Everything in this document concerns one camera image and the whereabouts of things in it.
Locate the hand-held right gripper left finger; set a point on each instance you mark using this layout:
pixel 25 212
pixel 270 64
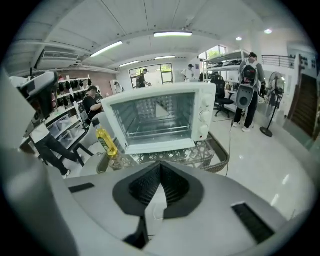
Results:
pixel 100 212

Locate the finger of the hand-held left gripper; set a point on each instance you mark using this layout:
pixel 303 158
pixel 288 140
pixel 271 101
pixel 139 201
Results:
pixel 42 80

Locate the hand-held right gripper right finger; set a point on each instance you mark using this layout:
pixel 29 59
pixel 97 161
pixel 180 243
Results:
pixel 212 225

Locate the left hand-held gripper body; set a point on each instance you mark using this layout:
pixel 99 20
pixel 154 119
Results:
pixel 35 122

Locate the white oven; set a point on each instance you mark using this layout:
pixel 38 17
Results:
pixel 155 87

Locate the white air conditioner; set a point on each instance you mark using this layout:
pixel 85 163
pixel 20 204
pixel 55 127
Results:
pixel 57 58

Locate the clear plastic storage box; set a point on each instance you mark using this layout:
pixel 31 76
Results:
pixel 62 125
pixel 72 137

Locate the yellow oil bottle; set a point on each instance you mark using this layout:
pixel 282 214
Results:
pixel 106 142

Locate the long ceiling light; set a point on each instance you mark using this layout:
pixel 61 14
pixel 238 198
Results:
pixel 165 57
pixel 172 34
pixel 107 48
pixel 128 63

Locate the large black-framed window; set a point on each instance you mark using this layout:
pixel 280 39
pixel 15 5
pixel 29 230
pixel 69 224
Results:
pixel 166 72

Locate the grey hard case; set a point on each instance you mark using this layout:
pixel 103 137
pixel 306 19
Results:
pixel 245 96

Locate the black office chair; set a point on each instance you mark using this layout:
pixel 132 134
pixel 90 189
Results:
pixel 220 85

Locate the dark wooden staircase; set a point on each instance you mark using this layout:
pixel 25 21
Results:
pixel 305 105

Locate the black standing fan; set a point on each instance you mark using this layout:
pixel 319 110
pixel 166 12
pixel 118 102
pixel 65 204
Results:
pixel 276 85

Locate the black red backpack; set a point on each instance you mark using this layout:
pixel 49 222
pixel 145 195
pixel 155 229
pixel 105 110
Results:
pixel 250 73

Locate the white metal storage rack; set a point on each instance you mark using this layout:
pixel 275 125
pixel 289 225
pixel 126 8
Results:
pixel 225 67

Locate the small black-framed window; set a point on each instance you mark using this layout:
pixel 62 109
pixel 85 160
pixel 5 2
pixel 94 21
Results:
pixel 215 53

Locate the black mezzanine railing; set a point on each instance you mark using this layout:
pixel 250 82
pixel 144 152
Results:
pixel 277 57

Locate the row of black hanging items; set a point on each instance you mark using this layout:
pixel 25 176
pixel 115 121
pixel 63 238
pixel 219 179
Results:
pixel 303 61

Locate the white wall shelf with bags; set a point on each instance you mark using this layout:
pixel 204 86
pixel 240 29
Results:
pixel 75 83

